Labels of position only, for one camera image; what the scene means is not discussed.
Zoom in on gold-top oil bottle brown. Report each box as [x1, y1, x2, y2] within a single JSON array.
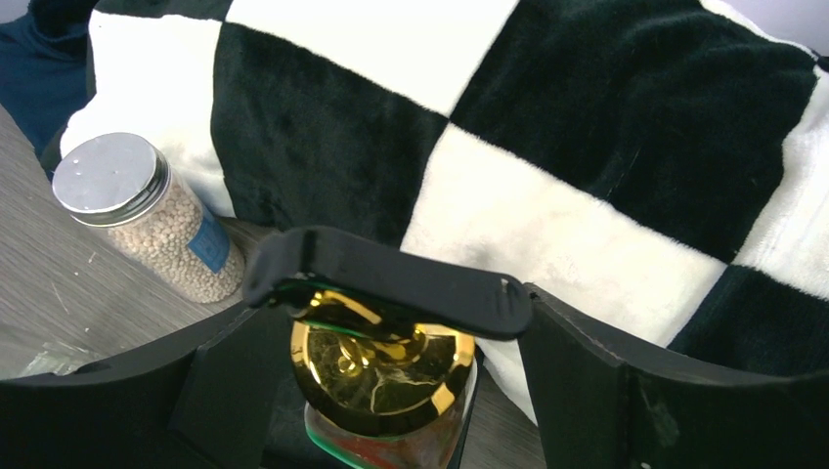
[[241, 226, 535, 469]]

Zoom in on black white checkered blanket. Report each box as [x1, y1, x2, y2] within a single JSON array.
[[38, 0, 829, 425]]

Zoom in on dark blue cloth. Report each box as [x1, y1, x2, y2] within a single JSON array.
[[1, 0, 96, 154]]

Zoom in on silver-lid spice jar left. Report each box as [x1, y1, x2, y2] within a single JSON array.
[[52, 133, 245, 303]]

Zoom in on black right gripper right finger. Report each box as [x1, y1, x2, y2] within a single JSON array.
[[519, 284, 828, 469]]

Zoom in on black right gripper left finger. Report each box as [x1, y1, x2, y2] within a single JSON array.
[[1, 305, 290, 468]]

